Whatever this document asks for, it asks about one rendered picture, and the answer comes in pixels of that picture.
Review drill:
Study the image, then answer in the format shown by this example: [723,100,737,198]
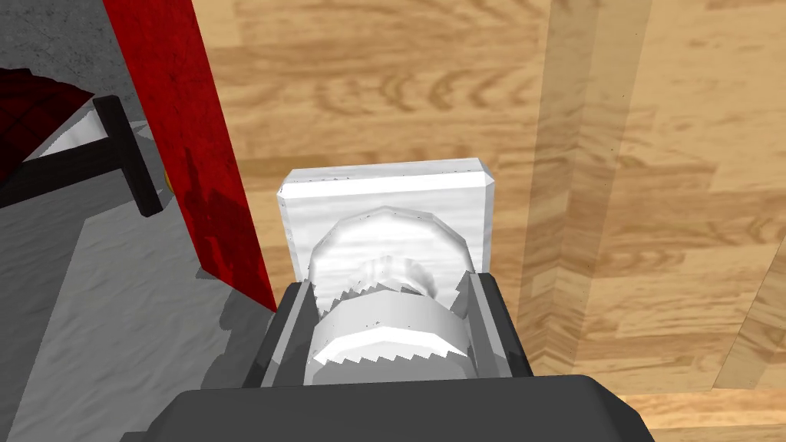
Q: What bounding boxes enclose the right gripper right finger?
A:
[452,272,534,379]

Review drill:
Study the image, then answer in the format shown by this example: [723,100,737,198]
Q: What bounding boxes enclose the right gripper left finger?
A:
[243,279,323,389]

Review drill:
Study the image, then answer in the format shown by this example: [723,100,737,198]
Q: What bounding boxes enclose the white door knob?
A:
[276,157,496,387]

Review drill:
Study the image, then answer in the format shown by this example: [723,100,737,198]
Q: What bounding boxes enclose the bed with dark frame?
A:
[0,67,164,219]

